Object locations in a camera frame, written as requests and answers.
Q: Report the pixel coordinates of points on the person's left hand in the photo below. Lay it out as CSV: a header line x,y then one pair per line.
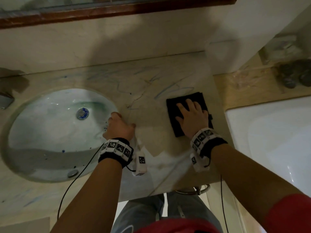
x,y
119,129

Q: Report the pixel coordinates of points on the person's right hand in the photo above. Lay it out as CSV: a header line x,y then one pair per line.
x,y
195,121

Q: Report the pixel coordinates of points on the black cloth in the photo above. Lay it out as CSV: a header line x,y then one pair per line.
x,y
171,106

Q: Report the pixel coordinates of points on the person's left forearm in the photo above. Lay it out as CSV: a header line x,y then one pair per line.
x,y
94,198

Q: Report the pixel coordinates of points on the person's right forearm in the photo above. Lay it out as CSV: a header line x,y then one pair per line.
x,y
250,177

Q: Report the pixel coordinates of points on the chrome sink drain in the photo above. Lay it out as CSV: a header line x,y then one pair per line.
x,y
82,114

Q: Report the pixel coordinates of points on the white oval sink basin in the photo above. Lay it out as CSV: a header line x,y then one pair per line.
x,y
48,133

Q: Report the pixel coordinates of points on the beige stone tub ledge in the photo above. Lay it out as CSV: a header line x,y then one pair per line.
x,y
247,89

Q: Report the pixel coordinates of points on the white bathtub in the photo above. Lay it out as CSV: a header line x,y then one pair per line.
x,y
274,143

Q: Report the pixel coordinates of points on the clear plastic bag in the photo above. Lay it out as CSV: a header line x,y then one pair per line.
x,y
281,48

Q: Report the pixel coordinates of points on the chrome faucet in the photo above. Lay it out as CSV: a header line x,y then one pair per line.
x,y
6,101

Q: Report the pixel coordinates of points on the wood framed mirror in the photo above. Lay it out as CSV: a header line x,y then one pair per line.
x,y
97,12

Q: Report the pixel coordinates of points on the red shirt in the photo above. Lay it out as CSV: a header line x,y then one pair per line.
x,y
289,213

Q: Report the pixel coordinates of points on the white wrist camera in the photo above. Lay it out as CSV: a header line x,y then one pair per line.
x,y
198,163
141,162

